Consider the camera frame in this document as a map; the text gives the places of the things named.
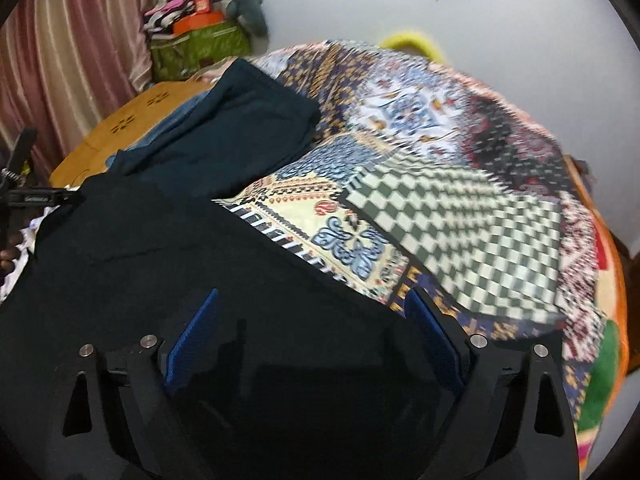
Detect black pants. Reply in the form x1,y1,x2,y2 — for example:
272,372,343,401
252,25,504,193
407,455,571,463
1,174,454,479

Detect left hand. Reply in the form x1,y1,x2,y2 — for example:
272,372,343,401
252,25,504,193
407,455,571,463
0,246,21,274

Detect blue jeans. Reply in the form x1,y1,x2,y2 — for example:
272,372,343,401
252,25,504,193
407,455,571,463
104,90,210,169

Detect striped pink curtain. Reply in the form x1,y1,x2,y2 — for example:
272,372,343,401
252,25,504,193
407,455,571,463
1,0,157,177

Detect bamboo lap desk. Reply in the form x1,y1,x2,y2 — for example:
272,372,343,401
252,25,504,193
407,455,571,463
49,81,212,188

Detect green fabric storage box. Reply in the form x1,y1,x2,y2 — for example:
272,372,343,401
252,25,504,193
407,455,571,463
149,22,252,82

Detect dark teal folded pants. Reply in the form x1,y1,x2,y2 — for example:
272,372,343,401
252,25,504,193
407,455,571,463
108,60,320,198

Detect orange box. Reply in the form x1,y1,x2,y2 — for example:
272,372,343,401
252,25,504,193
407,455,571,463
172,11,224,36

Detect patchwork patterned bedspread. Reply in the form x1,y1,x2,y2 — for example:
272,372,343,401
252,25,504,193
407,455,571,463
226,41,628,463

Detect yellow bed headboard rail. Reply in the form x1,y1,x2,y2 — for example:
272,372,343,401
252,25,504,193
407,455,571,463
378,30,446,63

